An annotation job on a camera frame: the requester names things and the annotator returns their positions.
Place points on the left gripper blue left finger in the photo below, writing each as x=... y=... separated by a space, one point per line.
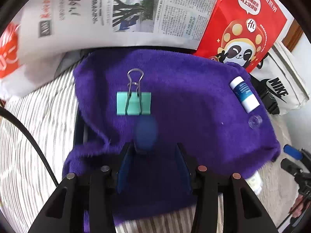
x=123 y=166

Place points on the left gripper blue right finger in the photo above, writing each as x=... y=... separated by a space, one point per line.
x=183 y=170

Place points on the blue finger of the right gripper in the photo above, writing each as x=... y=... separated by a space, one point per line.
x=294 y=153

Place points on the blue cap small jar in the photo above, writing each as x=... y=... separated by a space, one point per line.
x=146 y=133

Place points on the clear plastic cap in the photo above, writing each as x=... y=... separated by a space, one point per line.
x=255 y=121

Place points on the green binder clip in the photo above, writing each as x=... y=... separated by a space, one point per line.
x=133 y=101

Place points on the blue white lotion bottle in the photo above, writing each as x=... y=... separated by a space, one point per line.
x=244 y=94

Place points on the person's right hand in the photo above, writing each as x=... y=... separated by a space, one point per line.
x=299 y=206

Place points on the white Nike waist bag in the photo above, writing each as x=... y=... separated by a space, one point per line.
x=278 y=83

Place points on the purple fleece towel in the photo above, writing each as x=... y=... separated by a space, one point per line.
x=192 y=103

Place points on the red panda paper bag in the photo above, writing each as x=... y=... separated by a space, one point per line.
x=241 y=31

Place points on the white plastic shopping bag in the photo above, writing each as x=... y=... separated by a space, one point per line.
x=19 y=78

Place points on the folded newspaper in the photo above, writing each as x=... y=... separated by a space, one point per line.
x=50 y=27

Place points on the brown wooden door frame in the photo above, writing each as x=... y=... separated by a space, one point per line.
x=293 y=36

